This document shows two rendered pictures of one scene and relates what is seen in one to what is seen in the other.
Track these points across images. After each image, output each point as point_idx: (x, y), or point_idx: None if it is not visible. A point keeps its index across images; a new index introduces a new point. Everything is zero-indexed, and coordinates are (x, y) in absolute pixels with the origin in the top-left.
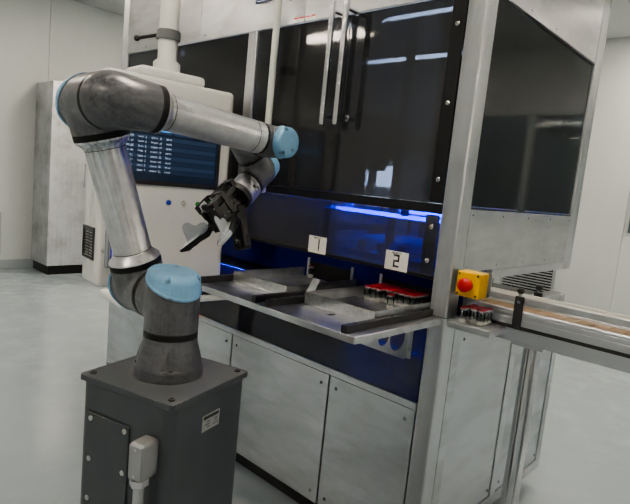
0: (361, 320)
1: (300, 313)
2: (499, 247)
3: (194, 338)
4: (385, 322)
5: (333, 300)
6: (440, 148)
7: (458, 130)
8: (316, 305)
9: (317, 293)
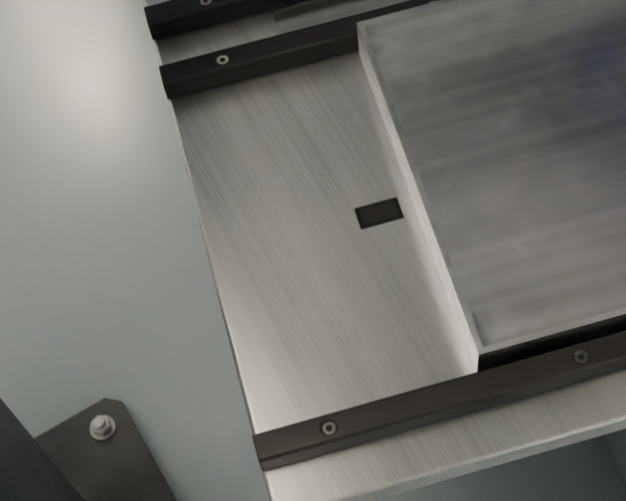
0: (454, 317)
1: (252, 186)
2: None
3: None
4: (523, 394)
5: (404, 154)
6: None
7: None
8: (379, 104)
9: (427, 16)
